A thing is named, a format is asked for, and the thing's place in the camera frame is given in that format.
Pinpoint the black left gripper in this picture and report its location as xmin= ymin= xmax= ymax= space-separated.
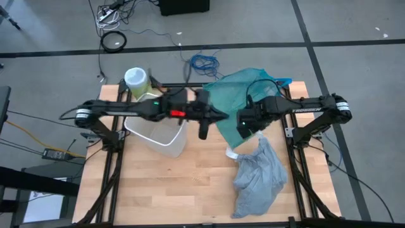
xmin=185 ymin=89 xmax=230 ymax=141

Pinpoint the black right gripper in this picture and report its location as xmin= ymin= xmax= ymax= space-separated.
xmin=236 ymin=101 xmax=268 ymax=141

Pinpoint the teal plastic trash bag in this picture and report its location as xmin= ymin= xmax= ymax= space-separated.
xmin=202 ymin=67 xmax=294 ymax=150

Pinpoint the grey plastic bin liner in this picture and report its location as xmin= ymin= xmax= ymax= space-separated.
xmin=225 ymin=132 xmax=289 ymax=220

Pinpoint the white plastic trash bin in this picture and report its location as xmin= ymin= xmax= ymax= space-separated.
xmin=123 ymin=91 xmax=189 ymax=159

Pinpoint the green disinfecting wipes canister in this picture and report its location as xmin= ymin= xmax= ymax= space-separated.
xmin=123 ymin=66 xmax=152 ymax=99

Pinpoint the black floor box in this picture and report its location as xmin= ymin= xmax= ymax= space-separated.
xmin=158 ymin=0 xmax=211 ymax=17

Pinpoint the white power strip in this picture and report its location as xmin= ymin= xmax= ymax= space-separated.
xmin=96 ymin=6 xmax=122 ymax=32

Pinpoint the black power adapter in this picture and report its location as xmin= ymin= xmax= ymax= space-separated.
xmin=41 ymin=148 xmax=76 ymax=162

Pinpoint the white board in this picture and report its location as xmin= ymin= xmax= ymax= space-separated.
xmin=22 ymin=176 xmax=70 ymax=224

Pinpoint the black tripod leg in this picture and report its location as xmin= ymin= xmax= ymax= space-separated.
xmin=0 ymin=4 xmax=22 ymax=32

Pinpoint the blue cable coil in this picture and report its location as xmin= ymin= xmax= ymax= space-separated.
xmin=180 ymin=46 xmax=222 ymax=79

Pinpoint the thin blue floor cable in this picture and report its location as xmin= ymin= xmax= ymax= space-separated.
xmin=323 ymin=132 xmax=344 ymax=174

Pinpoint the black metal table frame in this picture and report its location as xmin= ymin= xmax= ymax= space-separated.
xmin=59 ymin=77 xmax=405 ymax=228

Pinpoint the long black floor cable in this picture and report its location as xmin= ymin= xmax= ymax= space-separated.
xmin=316 ymin=144 xmax=396 ymax=223

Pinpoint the black round ring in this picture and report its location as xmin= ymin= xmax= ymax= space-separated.
xmin=100 ymin=30 xmax=128 ymax=54

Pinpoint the orange cable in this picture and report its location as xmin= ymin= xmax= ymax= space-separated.
xmin=5 ymin=119 xmax=87 ymax=158

